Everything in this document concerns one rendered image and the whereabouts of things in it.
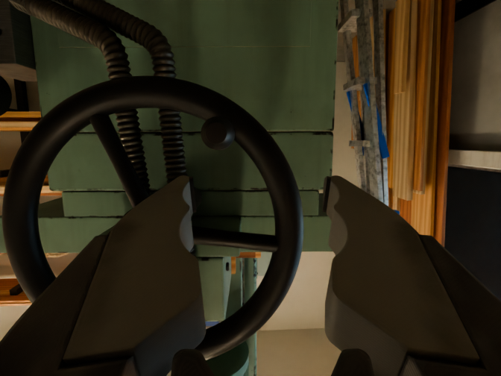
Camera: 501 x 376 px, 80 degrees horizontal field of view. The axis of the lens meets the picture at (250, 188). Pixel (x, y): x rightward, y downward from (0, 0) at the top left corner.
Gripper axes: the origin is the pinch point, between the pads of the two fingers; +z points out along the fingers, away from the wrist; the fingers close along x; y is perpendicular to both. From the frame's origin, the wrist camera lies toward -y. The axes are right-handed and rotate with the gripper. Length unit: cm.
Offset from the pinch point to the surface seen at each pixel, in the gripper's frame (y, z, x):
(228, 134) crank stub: 1.1, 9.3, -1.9
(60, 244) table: 25.1, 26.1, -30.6
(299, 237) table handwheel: 11.9, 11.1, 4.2
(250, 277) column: 58, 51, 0
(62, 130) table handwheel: 2.7, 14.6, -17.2
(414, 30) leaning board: -2, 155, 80
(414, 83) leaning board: 22, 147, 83
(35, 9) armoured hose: -7.0, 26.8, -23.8
